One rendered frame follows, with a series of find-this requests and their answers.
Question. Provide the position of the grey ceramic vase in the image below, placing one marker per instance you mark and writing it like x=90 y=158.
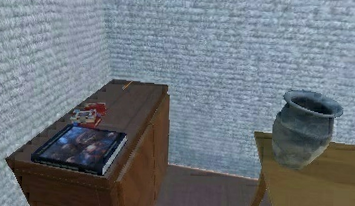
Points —
x=301 y=133

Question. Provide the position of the orange pencil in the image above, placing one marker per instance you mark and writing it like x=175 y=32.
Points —
x=127 y=85

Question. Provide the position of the brown wooden dresser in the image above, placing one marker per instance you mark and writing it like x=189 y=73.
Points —
x=140 y=149

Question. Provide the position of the red patterned book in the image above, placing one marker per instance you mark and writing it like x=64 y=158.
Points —
x=91 y=114

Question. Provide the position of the dark blue book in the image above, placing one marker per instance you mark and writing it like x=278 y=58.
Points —
x=80 y=148

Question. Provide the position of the light wooden table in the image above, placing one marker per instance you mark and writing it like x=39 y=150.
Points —
x=318 y=194

